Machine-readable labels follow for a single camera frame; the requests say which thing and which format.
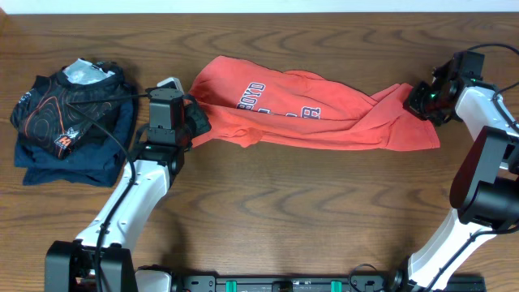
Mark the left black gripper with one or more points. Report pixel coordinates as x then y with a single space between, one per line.
195 113

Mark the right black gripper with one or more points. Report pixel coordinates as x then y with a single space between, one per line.
413 104

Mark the red printed t-shirt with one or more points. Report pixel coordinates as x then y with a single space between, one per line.
247 104

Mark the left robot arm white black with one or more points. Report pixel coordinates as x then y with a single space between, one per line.
100 257

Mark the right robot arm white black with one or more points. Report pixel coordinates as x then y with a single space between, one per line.
484 205

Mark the navy blue folded shirt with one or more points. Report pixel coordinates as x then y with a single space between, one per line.
95 164

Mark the black orange patterned folded shirt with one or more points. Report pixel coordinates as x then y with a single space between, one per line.
43 116

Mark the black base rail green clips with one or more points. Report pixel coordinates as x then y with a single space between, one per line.
284 284

